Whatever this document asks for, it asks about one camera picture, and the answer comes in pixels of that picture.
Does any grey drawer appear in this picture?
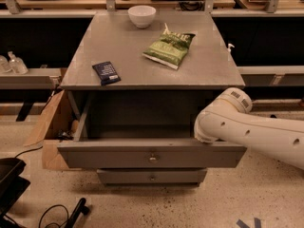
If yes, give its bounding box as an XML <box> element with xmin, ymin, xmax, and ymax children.
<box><xmin>58</xmin><ymin>91</ymin><xmax>245</xmax><ymax>169</ymax></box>
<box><xmin>97</xmin><ymin>168</ymin><xmax>207</xmax><ymax>185</ymax></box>

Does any grey top drawer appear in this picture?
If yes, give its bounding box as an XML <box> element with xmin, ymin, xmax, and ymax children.
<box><xmin>58</xmin><ymin>91</ymin><xmax>245</xmax><ymax>169</ymax></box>

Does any white pump bottle top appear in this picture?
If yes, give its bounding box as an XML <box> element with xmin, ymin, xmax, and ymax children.
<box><xmin>227</xmin><ymin>43</ymin><xmax>235</xmax><ymax>52</ymax></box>

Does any grey drawer cabinet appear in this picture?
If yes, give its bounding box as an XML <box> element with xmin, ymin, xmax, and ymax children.
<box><xmin>60</xmin><ymin>9</ymin><xmax>246</xmax><ymax>187</ymax></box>

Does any clear plastic bottle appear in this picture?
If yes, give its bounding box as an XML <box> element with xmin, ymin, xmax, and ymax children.
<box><xmin>8</xmin><ymin>51</ymin><xmax>28</xmax><ymax>74</ymax></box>

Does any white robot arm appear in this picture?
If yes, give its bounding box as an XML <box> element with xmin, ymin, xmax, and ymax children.
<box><xmin>194</xmin><ymin>87</ymin><xmax>304</xmax><ymax>169</ymax></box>

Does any white ceramic bowl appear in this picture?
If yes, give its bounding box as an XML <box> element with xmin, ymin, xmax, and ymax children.
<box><xmin>127</xmin><ymin>5</ymin><xmax>156</xmax><ymax>29</ymax></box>

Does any black floor cable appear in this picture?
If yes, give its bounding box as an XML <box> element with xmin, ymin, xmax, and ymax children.
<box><xmin>38</xmin><ymin>197</ymin><xmax>91</xmax><ymax>228</ymax></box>

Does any green chip bag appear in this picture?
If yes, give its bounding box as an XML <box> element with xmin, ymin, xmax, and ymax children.
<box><xmin>142</xmin><ymin>24</ymin><xmax>195</xmax><ymax>70</ymax></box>

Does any grey bottom drawer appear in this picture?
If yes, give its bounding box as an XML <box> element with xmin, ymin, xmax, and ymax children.
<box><xmin>97</xmin><ymin>168</ymin><xmax>207</xmax><ymax>185</ymax></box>

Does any open cardboard box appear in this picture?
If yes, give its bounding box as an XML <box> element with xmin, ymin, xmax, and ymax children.
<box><xmin>24</xmin><ymin>90</ymin><xmax>73</xmax><ymax>171</ymax></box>

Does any dark blue snack bar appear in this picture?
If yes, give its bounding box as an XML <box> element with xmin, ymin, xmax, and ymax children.
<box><xmin>92</xmin><ymin>61</ymin><xmax>121</xmax><ymax>86</ymax></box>

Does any black chair base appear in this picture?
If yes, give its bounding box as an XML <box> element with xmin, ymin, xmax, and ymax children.
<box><xmin>0</xmin><ymin>158</ymin><xmax>30</xmax><ymax>228</ymax></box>

